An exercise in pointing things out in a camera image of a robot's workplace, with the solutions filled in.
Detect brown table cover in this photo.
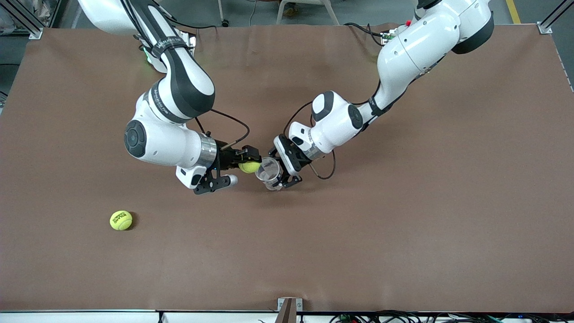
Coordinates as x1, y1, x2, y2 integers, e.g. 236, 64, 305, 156
0, 22, 574, 313

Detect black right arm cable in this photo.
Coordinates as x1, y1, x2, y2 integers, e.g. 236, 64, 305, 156
194, 108, 250, 151

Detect aluminium frame profile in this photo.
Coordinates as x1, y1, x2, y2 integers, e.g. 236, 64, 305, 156
0, 0, 43, 40
537, 0, 574, 35

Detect Wilson tennis ball can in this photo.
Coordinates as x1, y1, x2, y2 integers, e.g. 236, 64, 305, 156
255, 157, 284, 191

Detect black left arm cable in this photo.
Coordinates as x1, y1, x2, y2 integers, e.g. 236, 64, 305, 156
284, 101, 337, 181

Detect tangled black cables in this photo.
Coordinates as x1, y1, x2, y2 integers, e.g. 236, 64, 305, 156
330, 310, 574, 323

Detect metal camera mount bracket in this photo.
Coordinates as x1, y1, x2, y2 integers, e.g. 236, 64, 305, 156
274, 297, 304, 323

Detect white stool legs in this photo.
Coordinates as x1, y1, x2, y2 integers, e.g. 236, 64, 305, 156
275, 0, 340, 26

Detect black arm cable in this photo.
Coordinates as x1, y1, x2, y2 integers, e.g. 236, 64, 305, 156
194, 108, 250, 151
284, 101, 337, 181

